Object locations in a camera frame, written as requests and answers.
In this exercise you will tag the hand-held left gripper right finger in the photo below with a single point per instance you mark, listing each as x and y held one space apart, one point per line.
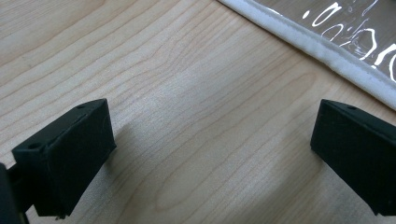
358 155

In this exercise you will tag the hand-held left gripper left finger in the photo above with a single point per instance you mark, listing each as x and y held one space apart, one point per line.
68 161

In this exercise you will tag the clear plastic bag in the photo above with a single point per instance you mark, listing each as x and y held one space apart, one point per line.
327 49

